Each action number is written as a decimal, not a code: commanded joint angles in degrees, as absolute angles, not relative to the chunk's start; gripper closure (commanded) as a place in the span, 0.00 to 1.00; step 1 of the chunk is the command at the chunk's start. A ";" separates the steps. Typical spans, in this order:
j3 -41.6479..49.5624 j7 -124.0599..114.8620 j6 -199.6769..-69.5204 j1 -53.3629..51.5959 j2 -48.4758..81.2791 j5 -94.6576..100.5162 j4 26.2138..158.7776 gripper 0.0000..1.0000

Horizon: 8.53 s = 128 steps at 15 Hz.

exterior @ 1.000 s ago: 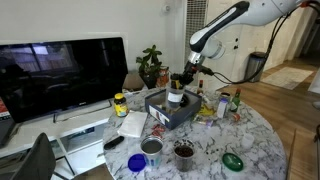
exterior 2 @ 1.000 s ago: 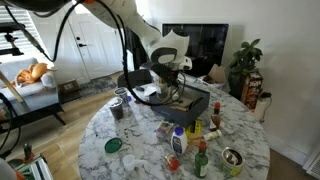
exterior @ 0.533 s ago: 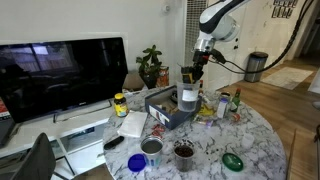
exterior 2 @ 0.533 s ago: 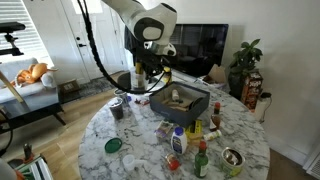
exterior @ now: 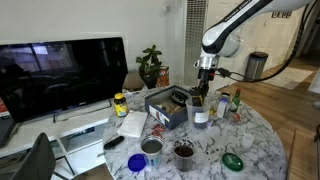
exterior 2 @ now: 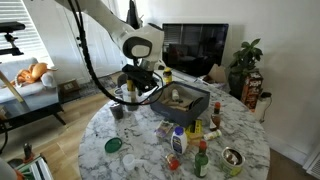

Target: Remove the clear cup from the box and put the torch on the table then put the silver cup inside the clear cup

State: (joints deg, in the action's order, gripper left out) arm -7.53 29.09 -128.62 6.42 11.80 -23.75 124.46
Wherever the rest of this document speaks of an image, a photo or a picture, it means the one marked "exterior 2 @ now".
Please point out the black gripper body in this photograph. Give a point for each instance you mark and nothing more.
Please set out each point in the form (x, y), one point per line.
(140, 78)

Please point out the silver metal cup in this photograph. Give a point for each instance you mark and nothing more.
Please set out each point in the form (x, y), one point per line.
(118, 93)

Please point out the dark cup with coffee beans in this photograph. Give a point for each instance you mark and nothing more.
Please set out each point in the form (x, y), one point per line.
(116, 110)

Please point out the dark blue cardboard box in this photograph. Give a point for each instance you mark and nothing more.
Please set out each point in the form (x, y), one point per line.
(180, 115)

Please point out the small brown cardboard box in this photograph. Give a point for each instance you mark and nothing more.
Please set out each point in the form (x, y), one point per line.
(68, 86)

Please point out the clear plastic measuring cup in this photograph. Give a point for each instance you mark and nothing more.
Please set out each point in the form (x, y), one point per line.
(129, 161)

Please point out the open brown cardboard box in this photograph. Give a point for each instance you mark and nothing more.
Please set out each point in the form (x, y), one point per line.
(216, 73)

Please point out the brown Jenga game box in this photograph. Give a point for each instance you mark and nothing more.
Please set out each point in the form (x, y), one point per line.
(251, 90)

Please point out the jar with yellow label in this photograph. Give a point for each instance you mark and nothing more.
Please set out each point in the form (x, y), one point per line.
(167, 76)

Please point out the small wooden block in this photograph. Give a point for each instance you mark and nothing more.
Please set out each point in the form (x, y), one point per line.
(195, 141)
(168, 101)
(180, 107)

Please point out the small white pill bottle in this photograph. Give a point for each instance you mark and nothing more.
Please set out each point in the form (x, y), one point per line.
(175, 94)

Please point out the grey patterned rug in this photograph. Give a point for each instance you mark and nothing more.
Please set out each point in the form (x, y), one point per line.
(96, 85)

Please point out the white door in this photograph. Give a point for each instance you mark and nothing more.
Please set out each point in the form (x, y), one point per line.
(103, 56)

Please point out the sachet with purple top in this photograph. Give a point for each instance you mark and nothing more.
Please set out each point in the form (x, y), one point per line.
(164, 128)

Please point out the round green plastic lid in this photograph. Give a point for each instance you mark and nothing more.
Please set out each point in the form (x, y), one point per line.
(113, 145)

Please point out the black round disc white print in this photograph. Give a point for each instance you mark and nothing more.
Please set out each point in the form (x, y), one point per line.
(196, 102)

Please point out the dark hanging jacket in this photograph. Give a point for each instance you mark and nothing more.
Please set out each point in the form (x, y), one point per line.
(133, 16)

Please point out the black flat screen television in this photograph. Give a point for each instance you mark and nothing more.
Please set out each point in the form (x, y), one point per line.
(195, 48)

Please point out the white bottle with blue cap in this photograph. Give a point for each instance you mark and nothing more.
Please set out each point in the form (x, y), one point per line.
(179, 141)

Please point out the yellow plastic toy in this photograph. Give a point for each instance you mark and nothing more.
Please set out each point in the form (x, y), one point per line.
(197, 126)

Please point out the red cap spice jar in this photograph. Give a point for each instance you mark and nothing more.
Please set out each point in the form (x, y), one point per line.
(172, 161)

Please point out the brown sauce bottle red cap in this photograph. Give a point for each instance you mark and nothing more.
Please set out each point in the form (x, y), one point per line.
(216, 118)

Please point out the small white tube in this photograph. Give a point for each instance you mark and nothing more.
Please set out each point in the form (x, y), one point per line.
(212, 135)

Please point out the green bottle with red cap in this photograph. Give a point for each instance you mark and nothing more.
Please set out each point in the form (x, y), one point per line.
(201, 161)

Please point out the dark plant pot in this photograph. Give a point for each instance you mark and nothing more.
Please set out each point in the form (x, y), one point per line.
(235, 85)

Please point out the orange stuffed toy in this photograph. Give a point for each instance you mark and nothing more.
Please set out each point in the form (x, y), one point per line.
(31, 74)

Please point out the green leafy house plant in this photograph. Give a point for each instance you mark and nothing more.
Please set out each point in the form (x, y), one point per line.
(245, 58)

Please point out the black glass coffee table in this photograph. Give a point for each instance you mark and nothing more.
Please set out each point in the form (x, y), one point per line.
(30, 111)

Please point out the grey sofa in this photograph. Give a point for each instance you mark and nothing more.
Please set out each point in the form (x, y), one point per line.
(20, 88)

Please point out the open tin can green label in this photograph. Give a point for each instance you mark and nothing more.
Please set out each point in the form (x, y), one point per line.
(232, 163)

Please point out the small dark bottle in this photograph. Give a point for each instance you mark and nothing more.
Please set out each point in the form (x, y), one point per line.
(27, 150)

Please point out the white device with black top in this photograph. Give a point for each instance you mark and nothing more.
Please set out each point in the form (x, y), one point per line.
(261, 105)

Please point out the white rack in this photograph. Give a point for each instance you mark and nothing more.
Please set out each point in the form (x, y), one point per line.
(36, 168)

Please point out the light wooden stick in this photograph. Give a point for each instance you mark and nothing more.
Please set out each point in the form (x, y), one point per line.
(11, 86)

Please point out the white floor vent grille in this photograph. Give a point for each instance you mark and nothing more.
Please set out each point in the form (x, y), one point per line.
(312, 165)

